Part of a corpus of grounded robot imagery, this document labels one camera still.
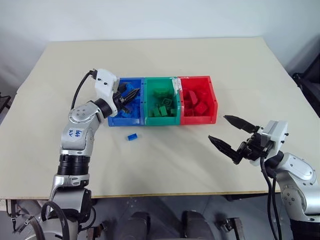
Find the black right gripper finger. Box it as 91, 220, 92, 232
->
207, 135, 243, 166
222, 114, 261, 134

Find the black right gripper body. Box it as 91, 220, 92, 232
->
236, 125, 270, 164

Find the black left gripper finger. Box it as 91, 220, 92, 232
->
121, 87, 141, 103
119, 105, 134, 118

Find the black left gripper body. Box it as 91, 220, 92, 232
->
113, 83, 129, 108

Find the blue plastic bin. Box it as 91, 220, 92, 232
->
107, 76, 147, 127

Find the green plastic bin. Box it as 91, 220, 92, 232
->
142, 76, 182, 126

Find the red plastic bin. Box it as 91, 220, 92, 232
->
178, 75, 219, 125

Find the green square studded block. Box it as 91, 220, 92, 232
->
160, 97, 175, 110

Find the red cube block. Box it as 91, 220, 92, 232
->
194, 101, 210, 116

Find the red wedge block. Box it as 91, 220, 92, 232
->
187, 90, 200, 104

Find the dark rounded shape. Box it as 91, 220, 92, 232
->
126, 211, 152, 240
181, 210, 214, 240

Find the silver robot torso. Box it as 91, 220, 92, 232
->
13, 199, 83, 240

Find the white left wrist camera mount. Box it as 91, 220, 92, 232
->
94, 68, 119, 118

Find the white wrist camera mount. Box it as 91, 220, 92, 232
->
249, 120, 290, 167
94, 68, 119, 118

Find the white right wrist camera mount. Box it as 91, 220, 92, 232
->
249, 120, 290, 167

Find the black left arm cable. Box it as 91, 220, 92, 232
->
70, 67, 99, 111

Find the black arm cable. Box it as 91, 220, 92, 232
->
70, 67, 99, 111
270, 170, 280, 240
259, 155, 277, 240

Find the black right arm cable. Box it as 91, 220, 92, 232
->
259, 155, 277, 240
270, 170, 280, 240

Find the metal bracket under table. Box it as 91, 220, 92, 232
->
217, 216, 241, 233

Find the black equipment frame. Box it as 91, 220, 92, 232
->
291, 34, 320, 114

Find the black torso cable loop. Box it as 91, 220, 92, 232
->
40, 200, 71, 240

